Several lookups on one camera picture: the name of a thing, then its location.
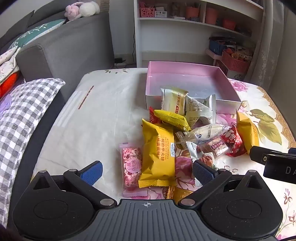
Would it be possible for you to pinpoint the white bookshelf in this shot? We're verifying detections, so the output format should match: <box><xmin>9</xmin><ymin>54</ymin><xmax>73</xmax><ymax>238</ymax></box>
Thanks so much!
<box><xmin>134</xmin><ymin>0</ymin><xmax>266</xmax><ymax>69</ymax></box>

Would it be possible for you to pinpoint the pink flowered snack packet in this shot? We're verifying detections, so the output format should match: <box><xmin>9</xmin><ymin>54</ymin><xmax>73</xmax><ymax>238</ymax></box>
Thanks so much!
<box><xmin>119</xmin><ymin>143</ymin><xmax>143</xmax><ymax>191</ymax></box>

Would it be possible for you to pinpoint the blue box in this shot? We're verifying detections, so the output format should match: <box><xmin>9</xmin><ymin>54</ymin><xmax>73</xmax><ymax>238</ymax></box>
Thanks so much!
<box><xmin>209</xmin><ymin>38</ymin><xmax>226</xmax><ymax>55</ymax></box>

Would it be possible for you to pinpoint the golden orange snack packet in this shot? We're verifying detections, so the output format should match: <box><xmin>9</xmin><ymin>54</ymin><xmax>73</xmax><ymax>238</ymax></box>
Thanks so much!
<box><xmin>166</xmin><ymin>185</ymin><xmax>195</xmax><ymax>200</ymax></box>

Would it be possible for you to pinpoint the grey sofa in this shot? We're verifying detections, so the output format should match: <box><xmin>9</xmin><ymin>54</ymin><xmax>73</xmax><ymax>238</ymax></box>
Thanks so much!
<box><xmin>0</xmin><ymin>2</ymin><xmax>115</xmax><ymax>181</ymax></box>

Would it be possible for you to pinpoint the large yellow snack packet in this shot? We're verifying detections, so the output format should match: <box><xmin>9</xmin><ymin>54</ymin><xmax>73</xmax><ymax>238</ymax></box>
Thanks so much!
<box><xmin>236</xmin><ymin>110</ymin><xmax>260</xmax><ymax>155</ymax></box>
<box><xmin>138</xmin><ymin>118</ymin><xmax>177</xmax><ymax>188</ymax></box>

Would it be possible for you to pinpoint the pink white plush toy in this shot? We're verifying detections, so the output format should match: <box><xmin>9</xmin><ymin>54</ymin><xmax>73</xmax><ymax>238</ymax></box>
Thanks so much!
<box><xmin>64</xmin><ymin>1</ymin><xmax>100</xmax><ymax>20</ymax></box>

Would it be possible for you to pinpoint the small red basket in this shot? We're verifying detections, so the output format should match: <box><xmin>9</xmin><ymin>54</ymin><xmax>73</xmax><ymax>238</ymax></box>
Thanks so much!
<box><xmin>222</xmin><ymin>19</ymin><xmax>236</xmax><ymax>30</ymax></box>

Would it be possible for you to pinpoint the grey checkered pillow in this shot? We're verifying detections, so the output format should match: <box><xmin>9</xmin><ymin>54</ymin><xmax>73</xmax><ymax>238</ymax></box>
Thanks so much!
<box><xmin>0</xmin><ymin>78</ymin><xmax>66</xmax><ymax>223</ymax></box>

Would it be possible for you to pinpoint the cream white snack packet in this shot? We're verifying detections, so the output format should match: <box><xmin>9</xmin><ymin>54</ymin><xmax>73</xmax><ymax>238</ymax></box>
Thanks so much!
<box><xmin>160</xmin><ymin>86</ymin><xmax>189</xmax><ymax>115</ymax></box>

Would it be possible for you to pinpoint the white floral cloth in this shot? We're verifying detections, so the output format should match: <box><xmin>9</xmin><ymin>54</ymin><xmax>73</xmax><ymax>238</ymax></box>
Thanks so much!
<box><xmin>0</xmin><ymin>47</ymin><xmax>21</xmax><ymax>82</ymax></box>

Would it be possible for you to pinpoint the pink cardboard box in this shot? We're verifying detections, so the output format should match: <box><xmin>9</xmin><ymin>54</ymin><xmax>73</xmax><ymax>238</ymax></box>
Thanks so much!
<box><xmin>145</xmin><ymin>61</ymin><xmax>242</xmax><ymax>115</ymax></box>

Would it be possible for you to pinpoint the red snack packet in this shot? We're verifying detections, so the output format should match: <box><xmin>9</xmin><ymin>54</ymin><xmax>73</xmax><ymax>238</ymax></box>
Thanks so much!
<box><xmin>220</xmin><ymin>125</ymin><xmax>247</xmax><ymax>157</ymax></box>
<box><xmin>149</xmin><ymin>106</ymin><xmax>162</xmax><ymax>125</ymax></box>

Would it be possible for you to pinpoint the small pink perforated basket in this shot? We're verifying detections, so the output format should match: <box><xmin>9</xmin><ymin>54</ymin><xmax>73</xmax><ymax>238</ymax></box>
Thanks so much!
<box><xmin>139</xmin><ymin>7</ymin><xmax>155</xmax><ymax>18</ymax></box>

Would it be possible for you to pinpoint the clear bread packet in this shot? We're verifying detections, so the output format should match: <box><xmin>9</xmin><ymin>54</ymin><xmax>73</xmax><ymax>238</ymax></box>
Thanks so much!
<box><xmin>183</xmin><ymin>123</ymin><xmax>232</xmax><ymax>145</ymax></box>

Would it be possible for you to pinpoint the white nut packet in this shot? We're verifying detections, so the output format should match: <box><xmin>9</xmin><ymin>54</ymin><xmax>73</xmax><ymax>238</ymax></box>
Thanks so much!
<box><xmin>185</xmin><ymin>141</ymin><xmax>219</xmax><ymax>172</ymax></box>

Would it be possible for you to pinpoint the orange pen cup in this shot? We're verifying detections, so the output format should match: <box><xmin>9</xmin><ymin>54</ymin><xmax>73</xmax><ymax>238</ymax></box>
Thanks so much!
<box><xmin>186</xmin><ymin>6</ymin><xmax>200</xmax><ymax>20</ymax></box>

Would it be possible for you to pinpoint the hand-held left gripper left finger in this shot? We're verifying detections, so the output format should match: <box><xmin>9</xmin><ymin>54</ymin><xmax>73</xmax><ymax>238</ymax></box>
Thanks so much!
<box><xmin>30</xmin><ymin>161</ymin><xmax>117</xmax><ymax>209</ymax></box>

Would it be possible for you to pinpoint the brown pastry packet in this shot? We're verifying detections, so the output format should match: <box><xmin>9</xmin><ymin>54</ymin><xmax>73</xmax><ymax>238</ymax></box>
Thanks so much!
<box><xmin>200</xmin><ymin>137</ymin><xmax>232</xmax><ymax>159</ymax></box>

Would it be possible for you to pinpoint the white triangular snack packet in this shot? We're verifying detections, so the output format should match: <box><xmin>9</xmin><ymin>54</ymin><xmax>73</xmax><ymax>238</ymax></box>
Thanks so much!
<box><xmin>184</xmin><ymin>94</ymin><xmax>217</xmax><ymax>128</ymax></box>

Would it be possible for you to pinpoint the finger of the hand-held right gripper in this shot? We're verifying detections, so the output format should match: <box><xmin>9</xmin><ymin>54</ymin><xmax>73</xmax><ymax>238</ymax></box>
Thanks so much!
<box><xmin>249</xmin><ymin>146</ymin><xmax>282</xmax><ymax>166</ymax></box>

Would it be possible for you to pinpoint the small clear brown snack packet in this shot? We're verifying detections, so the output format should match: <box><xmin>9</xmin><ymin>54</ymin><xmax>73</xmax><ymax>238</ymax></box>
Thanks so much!
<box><xmin>174</xmin><ymin>131</ymin><xmax>192</xmax><ymax>149</ymax></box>

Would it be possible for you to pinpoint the red cloth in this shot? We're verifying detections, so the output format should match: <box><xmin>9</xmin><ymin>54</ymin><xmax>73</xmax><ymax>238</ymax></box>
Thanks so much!
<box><xmin>0</xmin><ymin>72</ymin><xmax>20</xmax><ymax>98</ymax></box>

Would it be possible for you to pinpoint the floral tablecloth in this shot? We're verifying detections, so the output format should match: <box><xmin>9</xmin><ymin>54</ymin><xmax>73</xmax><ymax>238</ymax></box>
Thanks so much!
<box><xmin>102</xmin><ymin>68</ymin><xmax>296</xmax><ymax>240</ymax></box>

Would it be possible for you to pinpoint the teal cushion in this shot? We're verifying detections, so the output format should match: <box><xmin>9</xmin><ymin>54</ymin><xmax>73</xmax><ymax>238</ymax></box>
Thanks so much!
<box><xmin>7</xmin><ymin>19</ymin><xmax>66</xmax><ymax>50</ymax></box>

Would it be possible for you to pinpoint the small yellow snack packet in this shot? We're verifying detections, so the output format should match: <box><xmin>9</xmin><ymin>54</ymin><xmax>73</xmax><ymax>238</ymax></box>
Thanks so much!
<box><xmin>154</xmin><ymin>109</ymin><xmax>191</xmax><ymax>132</ymax></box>

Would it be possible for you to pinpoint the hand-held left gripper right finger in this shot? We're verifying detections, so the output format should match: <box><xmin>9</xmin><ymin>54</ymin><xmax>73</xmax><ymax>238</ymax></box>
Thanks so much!
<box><xmin>178</xmin><ymin>160</ymin><xmax>266</xmax><ymax>209</ymax></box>

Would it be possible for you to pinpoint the white decorated storage box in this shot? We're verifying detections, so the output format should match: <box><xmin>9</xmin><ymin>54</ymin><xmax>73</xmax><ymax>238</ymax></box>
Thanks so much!
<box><xmin>228</xmin><ymin>67</ymin><xmax>245</xmax><ymax>81</ymax></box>

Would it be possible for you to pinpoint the pink plastic crate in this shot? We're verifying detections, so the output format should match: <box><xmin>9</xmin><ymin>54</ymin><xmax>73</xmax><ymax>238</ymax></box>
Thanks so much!
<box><xmin>222</xmin><ymin>50</ymin><xmax>251</xmax><ymax>73</ymax></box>

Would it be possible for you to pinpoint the white lace curtain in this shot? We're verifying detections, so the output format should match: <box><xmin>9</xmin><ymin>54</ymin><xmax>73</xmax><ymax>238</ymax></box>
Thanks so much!
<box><xmin>251</xmin><ymin>0</ymin><xmax>285</xmax><ymax>90</ymax></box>

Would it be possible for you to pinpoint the pale pink snack packet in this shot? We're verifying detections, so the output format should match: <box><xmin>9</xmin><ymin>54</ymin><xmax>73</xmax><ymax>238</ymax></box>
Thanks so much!
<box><xmin>122</xmin><ymin>188</ymin><xmax>149</xmax><ymax>198</ymax></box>

